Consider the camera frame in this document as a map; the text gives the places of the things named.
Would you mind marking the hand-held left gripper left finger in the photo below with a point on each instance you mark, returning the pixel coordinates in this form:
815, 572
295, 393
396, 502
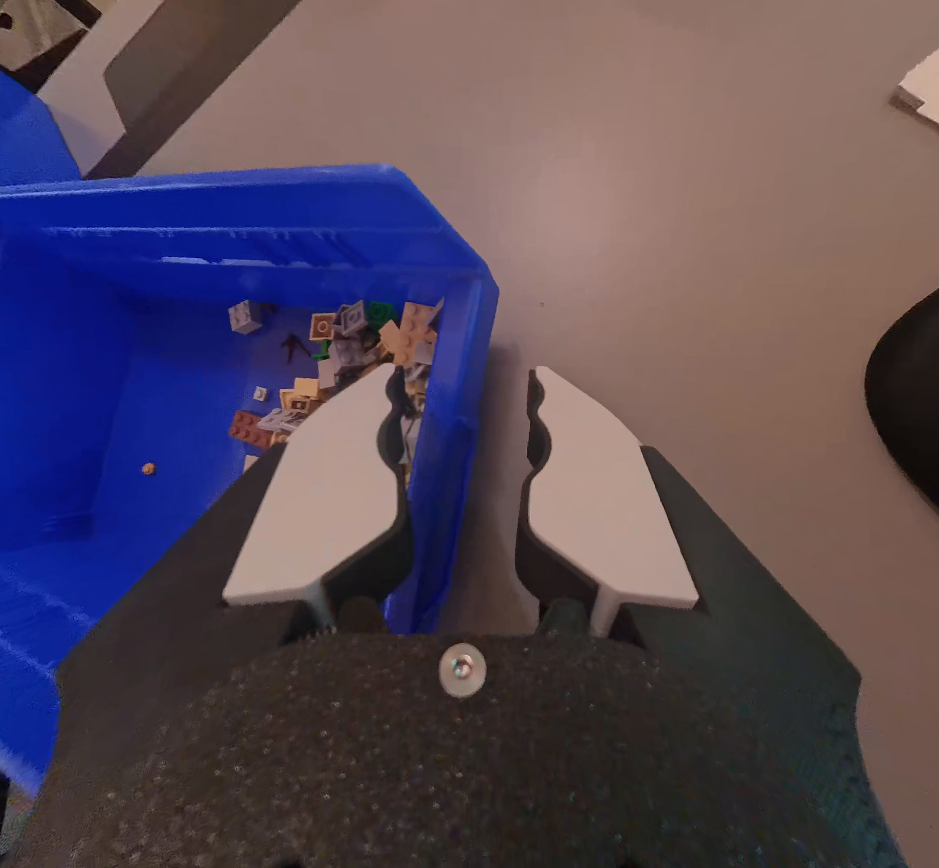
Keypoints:
323, 501

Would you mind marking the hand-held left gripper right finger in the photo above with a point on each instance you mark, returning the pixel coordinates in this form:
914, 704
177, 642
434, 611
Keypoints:
609, 516

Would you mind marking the pile of toy bricks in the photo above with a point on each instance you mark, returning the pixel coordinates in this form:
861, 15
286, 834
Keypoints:
352, 351

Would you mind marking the blue plastic bin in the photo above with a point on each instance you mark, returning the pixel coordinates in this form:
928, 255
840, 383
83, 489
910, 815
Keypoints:
29, 142
110, 369

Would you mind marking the grey desk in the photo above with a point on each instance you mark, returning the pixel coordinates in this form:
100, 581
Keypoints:
660, 222

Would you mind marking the black quilted cushion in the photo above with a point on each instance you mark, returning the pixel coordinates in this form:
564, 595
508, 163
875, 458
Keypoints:
909, 398

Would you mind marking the large printed white paper bag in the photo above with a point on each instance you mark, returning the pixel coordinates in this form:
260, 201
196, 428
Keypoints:
923, 87

